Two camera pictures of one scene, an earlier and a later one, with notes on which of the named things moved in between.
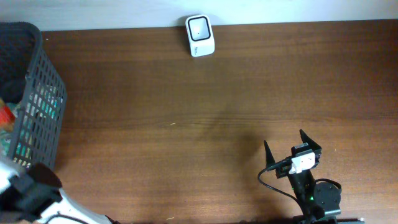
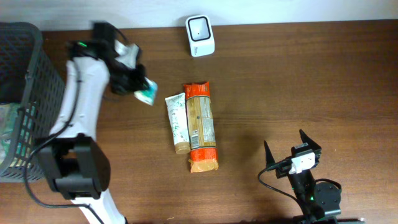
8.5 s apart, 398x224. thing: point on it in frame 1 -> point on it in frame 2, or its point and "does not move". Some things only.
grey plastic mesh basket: [32, 86] does not move
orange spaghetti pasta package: [7, 117] -> [201, 129]
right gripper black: [316, 148] does not move
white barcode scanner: [200, 33] does not move
